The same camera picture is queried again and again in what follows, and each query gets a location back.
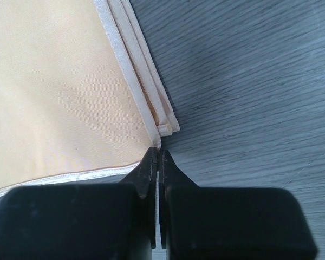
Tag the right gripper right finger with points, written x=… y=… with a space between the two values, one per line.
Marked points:
x=229 y=222

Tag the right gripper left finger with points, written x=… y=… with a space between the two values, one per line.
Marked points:
x=82 y=221

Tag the peach cloth napkin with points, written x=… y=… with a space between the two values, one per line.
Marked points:
x=80 y=96

